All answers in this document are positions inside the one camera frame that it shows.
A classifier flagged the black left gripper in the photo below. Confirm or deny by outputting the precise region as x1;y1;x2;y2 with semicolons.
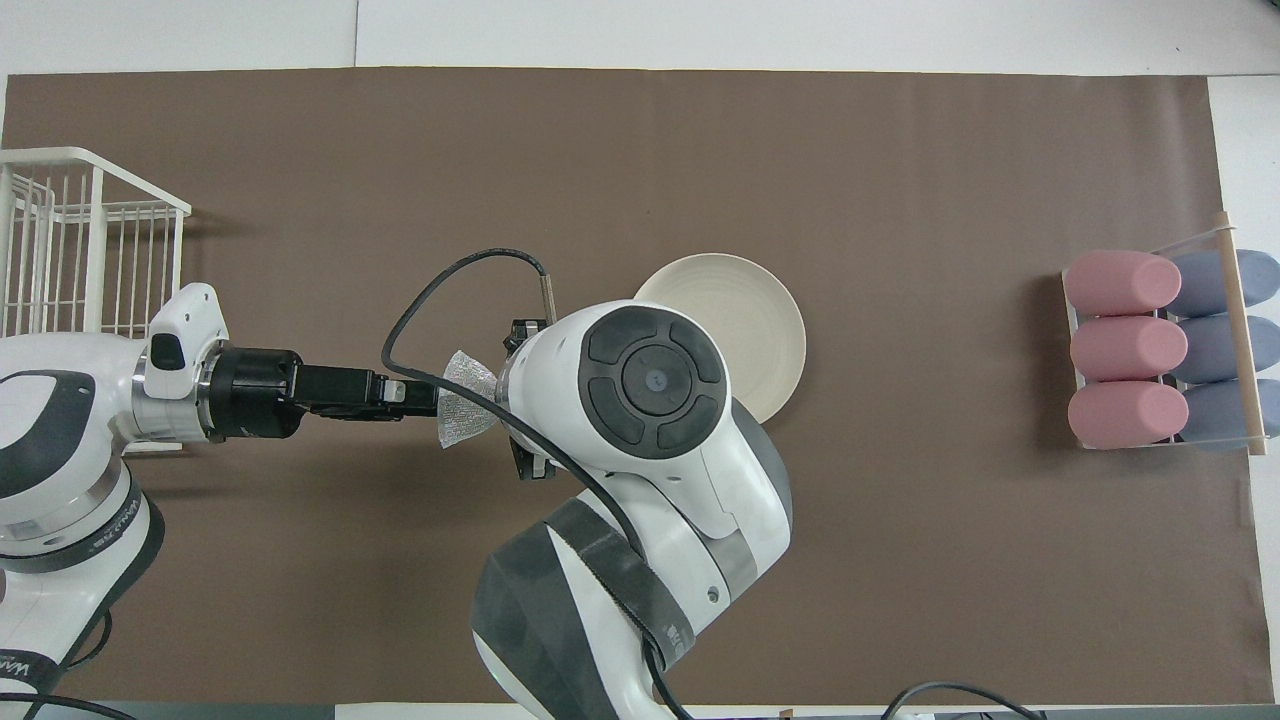
205;346;393;443

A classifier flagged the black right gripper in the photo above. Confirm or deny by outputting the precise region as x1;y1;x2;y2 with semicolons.
388;318;556;483

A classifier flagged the silver mesh sponge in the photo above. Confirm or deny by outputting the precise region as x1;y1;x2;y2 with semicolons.
436;350;501;451

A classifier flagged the cream round plate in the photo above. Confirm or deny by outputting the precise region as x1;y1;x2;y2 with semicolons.
634;253;807;424

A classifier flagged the brown table mat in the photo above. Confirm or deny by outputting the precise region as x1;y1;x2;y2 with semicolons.
0;67;1273;706

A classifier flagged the pink plastic cup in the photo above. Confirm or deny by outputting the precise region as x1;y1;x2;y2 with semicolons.
1064;250;1183;317
1067;381;1190;449
1070;316;1189;383

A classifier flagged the blue plastic cup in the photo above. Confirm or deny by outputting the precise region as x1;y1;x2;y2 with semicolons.
1170;378;1280;451
1165;315;1280;384
1168;250;1280;319

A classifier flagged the cup rack with wooden rod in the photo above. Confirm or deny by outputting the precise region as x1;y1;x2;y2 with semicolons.
1062;210;1280;457

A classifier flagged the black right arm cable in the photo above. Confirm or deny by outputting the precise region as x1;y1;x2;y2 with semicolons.
381;248;691;720

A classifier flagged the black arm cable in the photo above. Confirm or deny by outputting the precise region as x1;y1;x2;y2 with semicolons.
0;610;136;720
381;248;691;720

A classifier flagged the white wire dish rack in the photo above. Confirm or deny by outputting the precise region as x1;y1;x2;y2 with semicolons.
0;147;192;453

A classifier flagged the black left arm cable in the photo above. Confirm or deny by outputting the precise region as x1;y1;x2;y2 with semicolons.
0;610;136;720

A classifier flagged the black base cable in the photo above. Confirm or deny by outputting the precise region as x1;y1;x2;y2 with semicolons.
880;682;1046;720

